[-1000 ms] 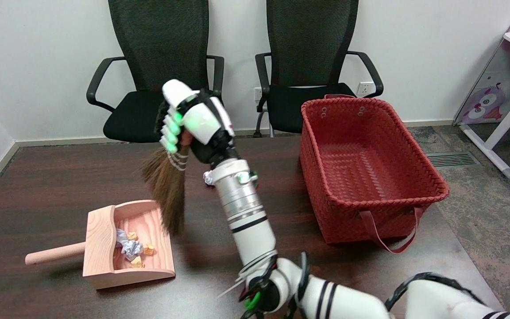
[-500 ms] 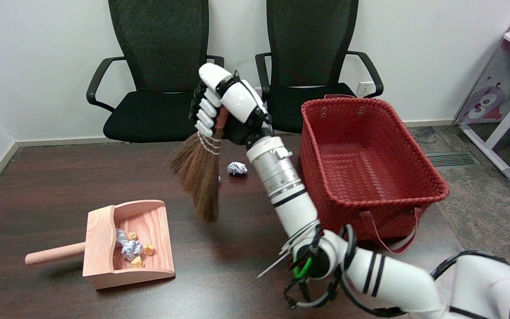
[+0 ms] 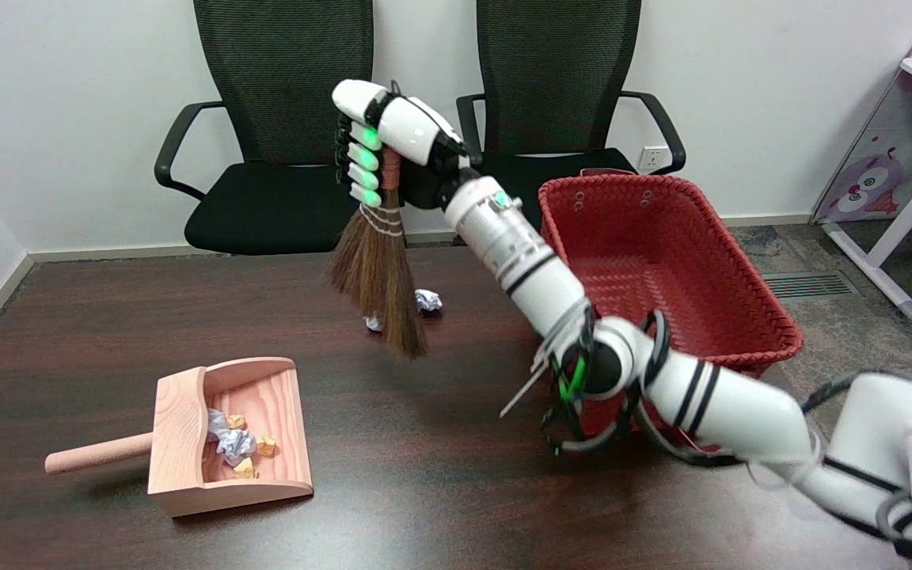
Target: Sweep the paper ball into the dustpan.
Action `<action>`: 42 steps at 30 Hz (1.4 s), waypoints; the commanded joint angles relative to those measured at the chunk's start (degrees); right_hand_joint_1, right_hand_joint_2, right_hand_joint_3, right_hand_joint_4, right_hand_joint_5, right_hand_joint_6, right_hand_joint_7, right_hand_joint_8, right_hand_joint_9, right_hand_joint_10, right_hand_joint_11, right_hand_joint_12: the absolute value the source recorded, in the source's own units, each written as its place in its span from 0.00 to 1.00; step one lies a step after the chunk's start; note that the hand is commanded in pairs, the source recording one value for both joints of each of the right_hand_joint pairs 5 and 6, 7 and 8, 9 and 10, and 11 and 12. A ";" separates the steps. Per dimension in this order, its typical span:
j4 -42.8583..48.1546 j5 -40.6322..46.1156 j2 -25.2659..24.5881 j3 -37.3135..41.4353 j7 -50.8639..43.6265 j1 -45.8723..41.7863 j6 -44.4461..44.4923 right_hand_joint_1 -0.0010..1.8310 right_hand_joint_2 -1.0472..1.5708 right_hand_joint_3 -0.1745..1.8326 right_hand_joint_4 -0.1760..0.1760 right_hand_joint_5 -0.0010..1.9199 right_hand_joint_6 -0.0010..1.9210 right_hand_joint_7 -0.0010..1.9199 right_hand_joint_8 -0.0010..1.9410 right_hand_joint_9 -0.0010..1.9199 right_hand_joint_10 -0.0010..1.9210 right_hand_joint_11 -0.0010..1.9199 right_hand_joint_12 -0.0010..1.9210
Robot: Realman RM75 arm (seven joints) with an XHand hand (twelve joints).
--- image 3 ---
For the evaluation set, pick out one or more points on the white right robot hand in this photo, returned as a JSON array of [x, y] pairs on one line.
[[412, 131]]

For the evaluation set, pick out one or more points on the brown straw hand broom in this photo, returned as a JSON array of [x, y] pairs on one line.
[[381, 277]]

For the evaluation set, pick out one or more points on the white paper ball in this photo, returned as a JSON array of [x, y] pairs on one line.
[[427, 301], [374, 323], [236, 447], [214, 423]]

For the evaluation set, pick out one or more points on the small brown paper ball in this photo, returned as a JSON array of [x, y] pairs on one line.
[[266, 445], [245, 469], [236, 421]]

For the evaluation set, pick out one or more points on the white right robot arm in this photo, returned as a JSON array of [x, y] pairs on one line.
[[535, 269]]

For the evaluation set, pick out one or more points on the wooden dustpan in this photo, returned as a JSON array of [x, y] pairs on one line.
[[282, 396]]

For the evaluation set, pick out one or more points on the black mesh office chair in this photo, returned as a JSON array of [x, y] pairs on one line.
[[559, 79], [290, 206]]

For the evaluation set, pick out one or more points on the red woven basket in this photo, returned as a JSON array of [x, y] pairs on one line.
[[662, 237]]

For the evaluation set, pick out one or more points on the metal floor vent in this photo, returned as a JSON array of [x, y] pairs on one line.
[[808, 284]]

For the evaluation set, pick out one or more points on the pink cartoon owl panel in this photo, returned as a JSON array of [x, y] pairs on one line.
[[868, 182]]

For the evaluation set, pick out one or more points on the white wall socket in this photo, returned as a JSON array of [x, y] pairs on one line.
[[652, 158]]

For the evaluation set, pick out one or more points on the white desk leg frame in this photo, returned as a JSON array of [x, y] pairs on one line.
[[907, 222]]

